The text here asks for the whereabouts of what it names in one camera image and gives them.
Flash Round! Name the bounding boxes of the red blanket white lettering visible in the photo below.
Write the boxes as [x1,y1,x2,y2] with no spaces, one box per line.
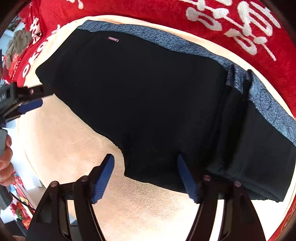
[3,1,295,113]

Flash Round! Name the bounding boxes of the person's left hand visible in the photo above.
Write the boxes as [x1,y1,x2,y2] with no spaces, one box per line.
[0,135,15,186]

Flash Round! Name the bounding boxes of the black pants blue patterned trim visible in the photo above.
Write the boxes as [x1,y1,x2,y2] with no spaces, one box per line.
[36,21,295,202]

